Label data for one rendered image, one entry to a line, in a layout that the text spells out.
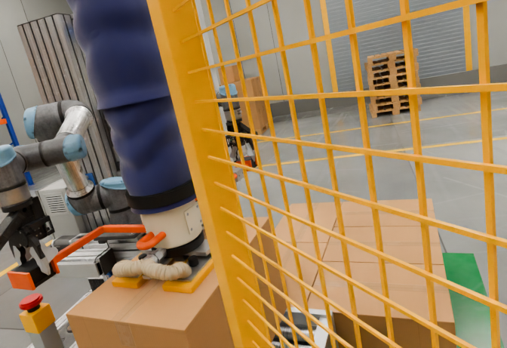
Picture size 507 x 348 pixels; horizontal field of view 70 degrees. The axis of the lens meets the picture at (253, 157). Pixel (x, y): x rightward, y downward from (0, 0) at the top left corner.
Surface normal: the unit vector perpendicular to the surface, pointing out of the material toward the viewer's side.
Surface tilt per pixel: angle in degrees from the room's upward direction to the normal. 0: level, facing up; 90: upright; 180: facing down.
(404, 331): 90
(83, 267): 90
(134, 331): 90
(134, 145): 68
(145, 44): 76
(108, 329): 90
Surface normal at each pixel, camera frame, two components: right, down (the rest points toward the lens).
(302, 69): -0.27, 0.29
